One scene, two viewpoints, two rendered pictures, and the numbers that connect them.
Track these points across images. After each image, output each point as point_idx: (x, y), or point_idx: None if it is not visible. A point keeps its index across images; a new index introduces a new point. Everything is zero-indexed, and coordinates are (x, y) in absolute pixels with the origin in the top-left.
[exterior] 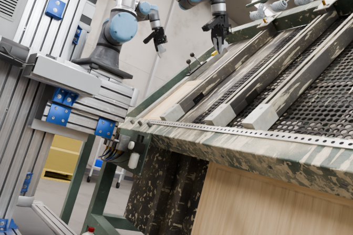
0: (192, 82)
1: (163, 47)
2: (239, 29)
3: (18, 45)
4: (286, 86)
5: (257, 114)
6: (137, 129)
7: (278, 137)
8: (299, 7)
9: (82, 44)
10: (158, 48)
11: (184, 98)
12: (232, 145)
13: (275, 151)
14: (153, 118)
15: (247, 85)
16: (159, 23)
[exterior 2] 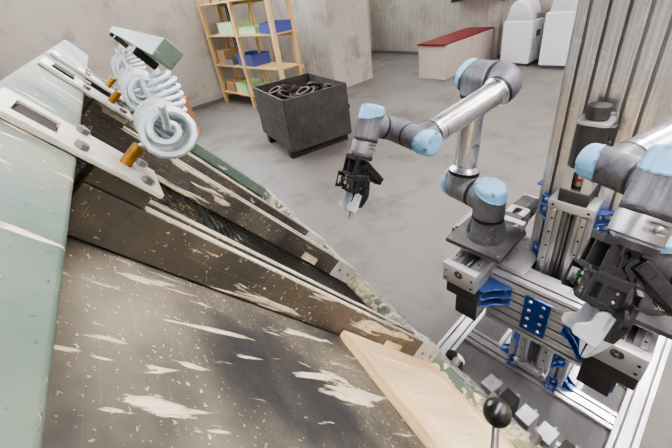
0: (434, 433)
1: (589, 321)
2: (52, 334)
3: (516, 202)
4: (286, 214)
5: (314, 232)
6: (483, 392)
7: (308, 227)
8: (15, 76)
9: (545, 221)
10: (591, 314)
11: (405, 328)
12: (332, 249)
13: (312, 230)
14: (479, 415)
15: (310, 240)
16: (610, 220)
